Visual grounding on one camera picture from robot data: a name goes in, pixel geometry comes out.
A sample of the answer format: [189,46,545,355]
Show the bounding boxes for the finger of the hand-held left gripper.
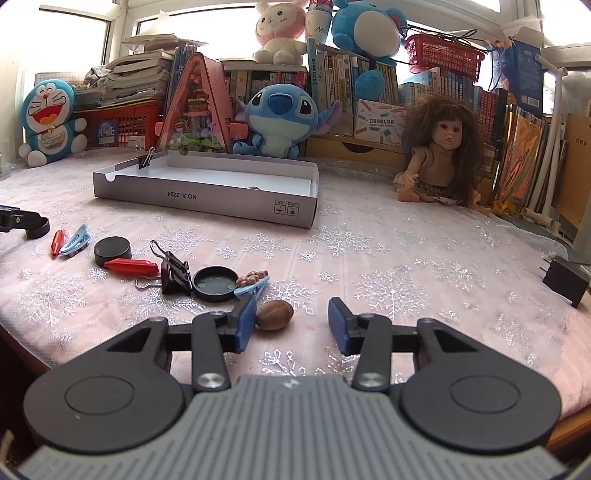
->
[0,205,51,240]

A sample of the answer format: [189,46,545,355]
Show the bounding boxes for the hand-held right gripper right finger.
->
[328,297,482,393]

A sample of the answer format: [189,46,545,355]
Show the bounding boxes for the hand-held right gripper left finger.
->
[104,295,258,393]

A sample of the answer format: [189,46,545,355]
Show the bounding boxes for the brown walnut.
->
[255,299,295,332]

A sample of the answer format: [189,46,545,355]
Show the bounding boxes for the blue hair clip brown beads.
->
[233,270,271,299]

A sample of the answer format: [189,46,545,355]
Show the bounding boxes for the plain blue hair clip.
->
[58,223,92,258]

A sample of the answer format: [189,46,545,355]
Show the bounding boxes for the large black binder clip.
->
[135,239,193,296]

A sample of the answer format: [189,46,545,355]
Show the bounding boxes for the solid black round cap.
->
[93,236,133,267]

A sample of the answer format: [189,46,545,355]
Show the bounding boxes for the long red crystal clip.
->
[104,258,160,278]

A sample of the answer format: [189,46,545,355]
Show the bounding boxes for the grey cardboard box tray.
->
[92,150,320,229]

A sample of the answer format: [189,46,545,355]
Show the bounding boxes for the pink snowflake tablecloth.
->
[0,152,591,446]

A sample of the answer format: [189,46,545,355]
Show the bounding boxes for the blue robot cat plush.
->
[18,79,89,168]

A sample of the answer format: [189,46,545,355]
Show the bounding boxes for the red plastic crate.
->
[73,101,165,150]

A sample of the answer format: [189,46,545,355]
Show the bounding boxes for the small black binder clip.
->
[135,144,157,170]

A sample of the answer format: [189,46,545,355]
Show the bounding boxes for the wooden desk shelf drawer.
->
[304,131,408,169]

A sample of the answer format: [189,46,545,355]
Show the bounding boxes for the stack of books and papers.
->
[73,34,200,112]

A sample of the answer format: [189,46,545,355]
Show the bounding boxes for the brown haired baby doll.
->
[392,96,493,216]

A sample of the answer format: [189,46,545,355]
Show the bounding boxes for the white printed carton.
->
[353,99,410,149]

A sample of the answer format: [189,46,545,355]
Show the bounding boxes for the pink triangular house model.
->
[156,51,248,156]

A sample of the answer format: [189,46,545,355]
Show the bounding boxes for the blue alien plush toy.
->
[232,82,343,160]

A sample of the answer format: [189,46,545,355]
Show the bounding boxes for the black power adapter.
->
[540,256,591,308]

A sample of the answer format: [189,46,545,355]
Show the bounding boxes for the row of colourful picture books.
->
[493,103,556,216]

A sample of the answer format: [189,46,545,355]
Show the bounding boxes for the row of upright books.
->
[221,39,509,139]

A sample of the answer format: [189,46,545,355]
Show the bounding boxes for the brown cardboard box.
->
[551,113,591,232]

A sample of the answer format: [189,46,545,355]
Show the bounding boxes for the white pipe rack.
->
[521,54,569,232]

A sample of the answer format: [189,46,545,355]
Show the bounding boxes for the red plastic basket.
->
[404,32,486,84]

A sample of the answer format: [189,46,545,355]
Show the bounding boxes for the pink white bunny plush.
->
[252,0,310,66]

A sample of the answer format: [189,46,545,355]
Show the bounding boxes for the blue white bear plush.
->
[331,0,407,110]

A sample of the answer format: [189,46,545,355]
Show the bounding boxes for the white paper cup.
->
[304,0,334,43]

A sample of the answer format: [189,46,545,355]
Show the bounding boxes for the dark blue carton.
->
[491,27,546,117]

